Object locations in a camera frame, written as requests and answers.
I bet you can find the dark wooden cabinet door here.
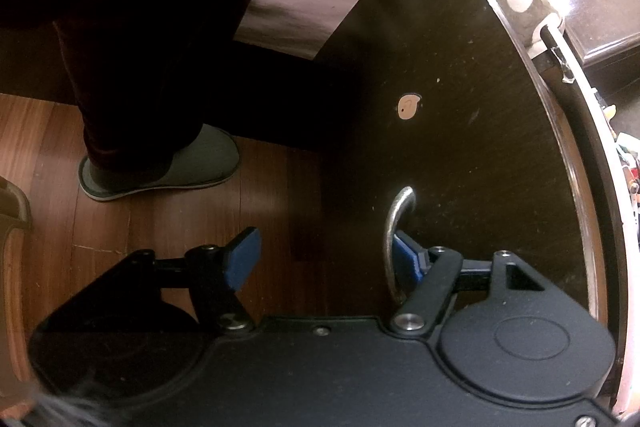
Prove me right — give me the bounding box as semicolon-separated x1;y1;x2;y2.
318;0;608;323

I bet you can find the person's leg in dark pants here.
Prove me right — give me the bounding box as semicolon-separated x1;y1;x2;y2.
0;0;309;170

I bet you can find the small colourful clutter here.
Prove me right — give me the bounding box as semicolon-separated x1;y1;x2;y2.
602;102;640;253

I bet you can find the metal drawer handle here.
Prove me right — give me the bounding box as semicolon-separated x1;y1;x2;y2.
382;185;417;306

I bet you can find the grey slipper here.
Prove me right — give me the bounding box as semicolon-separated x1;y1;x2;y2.
0;176;35;233
78;123;241;202

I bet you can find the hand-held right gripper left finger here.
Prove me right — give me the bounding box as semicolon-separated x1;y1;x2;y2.
64;226;263;334

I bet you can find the black cable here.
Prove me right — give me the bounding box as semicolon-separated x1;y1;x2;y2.
541;14;582;84

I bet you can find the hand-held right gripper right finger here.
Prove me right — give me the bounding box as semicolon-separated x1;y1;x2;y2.
390;230;547;336

